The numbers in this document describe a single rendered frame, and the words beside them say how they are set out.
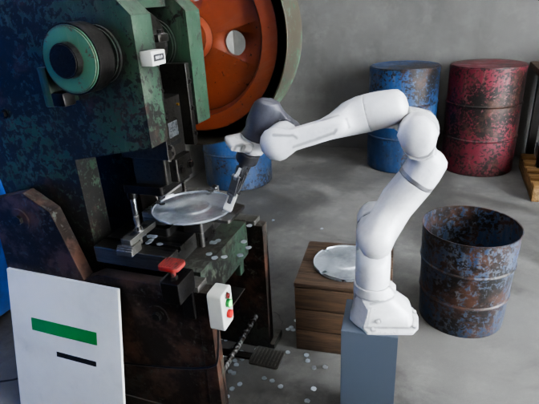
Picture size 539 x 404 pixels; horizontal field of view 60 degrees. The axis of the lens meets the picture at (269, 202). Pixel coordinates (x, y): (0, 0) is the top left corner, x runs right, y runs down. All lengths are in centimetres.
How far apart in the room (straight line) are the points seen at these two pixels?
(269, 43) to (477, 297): 137
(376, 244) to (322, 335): 85
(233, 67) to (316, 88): 303
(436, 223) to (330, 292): 72
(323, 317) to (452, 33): 320
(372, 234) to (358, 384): 59
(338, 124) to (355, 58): 343
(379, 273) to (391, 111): 50
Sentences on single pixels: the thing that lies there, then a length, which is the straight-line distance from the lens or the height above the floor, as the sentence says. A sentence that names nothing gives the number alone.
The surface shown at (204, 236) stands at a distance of 167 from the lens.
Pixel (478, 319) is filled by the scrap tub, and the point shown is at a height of 11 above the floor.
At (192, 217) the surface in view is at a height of 78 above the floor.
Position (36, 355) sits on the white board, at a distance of 205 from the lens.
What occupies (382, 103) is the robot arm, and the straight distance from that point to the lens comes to 134.
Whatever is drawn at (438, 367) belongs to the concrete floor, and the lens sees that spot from 219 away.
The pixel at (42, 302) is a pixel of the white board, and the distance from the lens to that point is 192.
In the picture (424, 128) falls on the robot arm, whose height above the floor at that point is 112.
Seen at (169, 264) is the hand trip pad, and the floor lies 76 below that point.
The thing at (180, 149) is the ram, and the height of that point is 99.
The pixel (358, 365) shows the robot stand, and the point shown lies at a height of 32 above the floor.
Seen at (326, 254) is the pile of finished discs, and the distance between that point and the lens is 217.
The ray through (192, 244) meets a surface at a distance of 167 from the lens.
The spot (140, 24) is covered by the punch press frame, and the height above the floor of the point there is 140.
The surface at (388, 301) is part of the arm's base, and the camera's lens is 156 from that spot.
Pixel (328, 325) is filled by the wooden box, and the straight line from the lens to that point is 208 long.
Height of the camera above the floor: 145
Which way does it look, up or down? 23 degrees down
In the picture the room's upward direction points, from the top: 3 degrees counter-clockwise
